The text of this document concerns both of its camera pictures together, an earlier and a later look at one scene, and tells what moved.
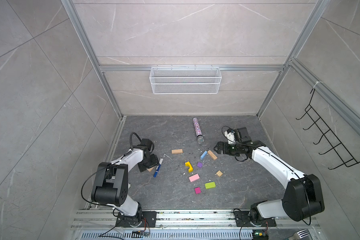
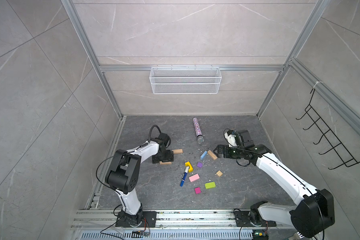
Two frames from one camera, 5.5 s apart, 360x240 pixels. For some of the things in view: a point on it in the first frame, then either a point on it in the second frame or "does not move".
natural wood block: [214, 156] does not move
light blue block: [203, 155] does not move
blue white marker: [157, 168] -> [184, 176]
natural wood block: [151, 168] -> [168, 163]
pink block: [194, 177] does not move
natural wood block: [177, 151] does not move
